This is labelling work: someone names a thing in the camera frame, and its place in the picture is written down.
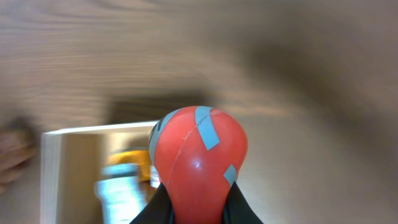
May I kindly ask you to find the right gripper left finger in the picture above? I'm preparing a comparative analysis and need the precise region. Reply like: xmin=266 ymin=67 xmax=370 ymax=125
xmin=130 ymin=183 xmax=174 ymax=224

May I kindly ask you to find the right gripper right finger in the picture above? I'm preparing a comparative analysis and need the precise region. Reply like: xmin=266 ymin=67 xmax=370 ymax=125
xmin=222 ymin=182 xmax=263 ymax=224

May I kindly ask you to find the yellow grey toy truck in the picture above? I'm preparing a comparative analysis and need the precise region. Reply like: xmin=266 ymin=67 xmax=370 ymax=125
xmin=95 ymin=147 xmax=151 ymax=224

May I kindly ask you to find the red toy ball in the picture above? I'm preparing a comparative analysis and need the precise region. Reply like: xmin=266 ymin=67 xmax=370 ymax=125
xmin=149 ymin=106 xmax=248 ymax=223

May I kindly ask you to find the brown plush toy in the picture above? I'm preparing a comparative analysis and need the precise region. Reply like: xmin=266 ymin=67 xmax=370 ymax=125
xmin=1 ymin=117 xmax=40 ymax=194

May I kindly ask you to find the white cardboard box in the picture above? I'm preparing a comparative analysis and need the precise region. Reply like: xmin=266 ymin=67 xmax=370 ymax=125
xmin=40 ymin=121 xmax=155 ymax=224

